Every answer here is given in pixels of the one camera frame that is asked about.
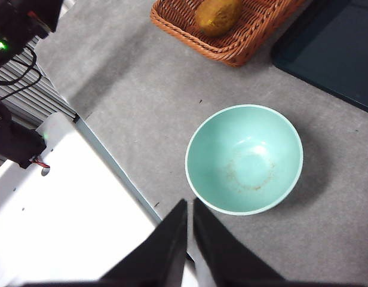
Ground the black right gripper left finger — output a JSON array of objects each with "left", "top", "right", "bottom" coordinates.
[{"left": 10, "top": 199, "right": 188, "bottom": 287}]

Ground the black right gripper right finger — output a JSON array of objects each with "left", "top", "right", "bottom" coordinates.
[{"left": 192, "top": 198, "right": 368, "bottom": 287}]

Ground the teal ceramic bowl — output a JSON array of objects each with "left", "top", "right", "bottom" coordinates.
[{"left": 185, "top": 103, "right": 304, "bottom": 216}]

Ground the yellow-brown oval fruit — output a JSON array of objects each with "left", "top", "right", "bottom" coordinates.
[{"left": 194, "top": 0, "right": 244, "bottom": 38}]

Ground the brown wicker basket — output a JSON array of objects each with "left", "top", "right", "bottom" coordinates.
[{"left": 150, "top": 0, "right": 307, "bottom": 67}]

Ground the dark green rectangular tray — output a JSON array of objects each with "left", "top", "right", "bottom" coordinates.
[{"left": 271, "top": 0, "right": 368, "bottom": 116}]

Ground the ribbed aluminium frame rail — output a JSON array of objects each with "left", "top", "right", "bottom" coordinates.
[{"left": 0, "top": 35, "right": 80, "bottom": 126}]

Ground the thin black loose cable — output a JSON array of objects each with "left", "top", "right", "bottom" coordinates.
[{"left": 0, "top": 47, "right": 44, "bottom": 101}]

